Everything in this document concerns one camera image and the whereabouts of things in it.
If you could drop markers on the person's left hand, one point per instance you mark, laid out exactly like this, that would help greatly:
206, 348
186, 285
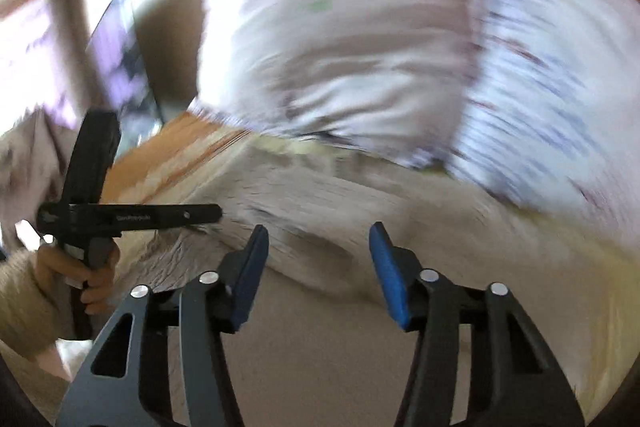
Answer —
100, 287

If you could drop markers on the white blue floral pillow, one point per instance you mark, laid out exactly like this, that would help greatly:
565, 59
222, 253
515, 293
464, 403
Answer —
545, 82

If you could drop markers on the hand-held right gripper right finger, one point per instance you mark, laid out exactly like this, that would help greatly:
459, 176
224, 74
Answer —
390, 277

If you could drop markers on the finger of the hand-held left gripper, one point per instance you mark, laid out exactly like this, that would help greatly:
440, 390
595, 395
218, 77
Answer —
202, 213

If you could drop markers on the yellow patterned bed sheet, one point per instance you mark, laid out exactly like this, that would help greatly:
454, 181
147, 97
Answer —
145, 162

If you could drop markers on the pink floral pillow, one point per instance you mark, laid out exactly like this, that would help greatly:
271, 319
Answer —
340, 47

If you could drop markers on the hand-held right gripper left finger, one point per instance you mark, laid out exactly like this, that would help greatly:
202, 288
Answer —
250, 277

